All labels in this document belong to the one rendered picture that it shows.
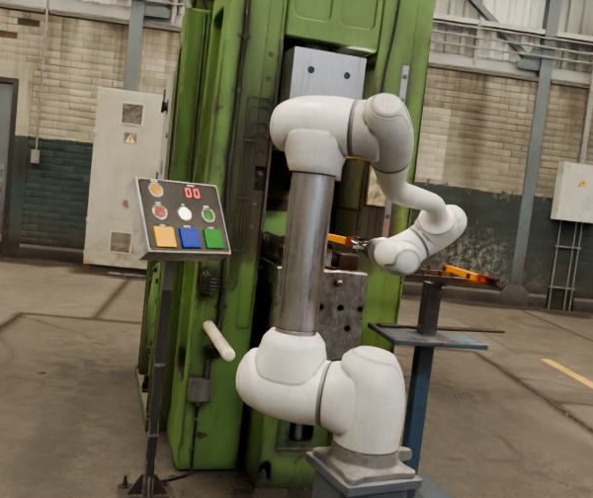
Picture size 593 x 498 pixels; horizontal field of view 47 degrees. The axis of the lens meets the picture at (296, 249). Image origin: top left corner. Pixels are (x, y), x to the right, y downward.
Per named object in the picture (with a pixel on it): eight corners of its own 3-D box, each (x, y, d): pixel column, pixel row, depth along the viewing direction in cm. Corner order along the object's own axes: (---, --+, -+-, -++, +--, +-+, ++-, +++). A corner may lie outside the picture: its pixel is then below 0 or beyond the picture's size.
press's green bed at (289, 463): (341, 490, 284) (354, 380, 280) (253, 492, 274) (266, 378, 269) (302, 439, 337) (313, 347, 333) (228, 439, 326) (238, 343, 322)
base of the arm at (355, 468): (431, 476, 157) (434, 454, 157) (349, 486, 147) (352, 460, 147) (386, 446, 174) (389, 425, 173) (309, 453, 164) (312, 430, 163)
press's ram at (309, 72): (374, 161, 278) (386, 61, 274) (283, 149, 266) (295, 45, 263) (339, 162, 318) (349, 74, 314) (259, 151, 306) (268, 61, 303)
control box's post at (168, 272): (152, 499, 258) (180, 214, 248) (141, 499, 257) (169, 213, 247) (151, 494, 261) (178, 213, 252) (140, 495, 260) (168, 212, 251)
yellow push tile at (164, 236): (177, 247, 234) (173, 226, 237) (157, 246, 230) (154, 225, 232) (174, 249, 236) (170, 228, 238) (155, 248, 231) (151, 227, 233)
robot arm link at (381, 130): (418, 135, 163) (362, 130, 167) (418, 81, 148) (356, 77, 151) (409, 180, 157) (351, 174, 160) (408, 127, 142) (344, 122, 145)
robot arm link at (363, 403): (395, 461, 149) (408, 363, 147) (314, 445, 154) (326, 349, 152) (403, 437, 165) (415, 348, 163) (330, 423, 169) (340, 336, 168)
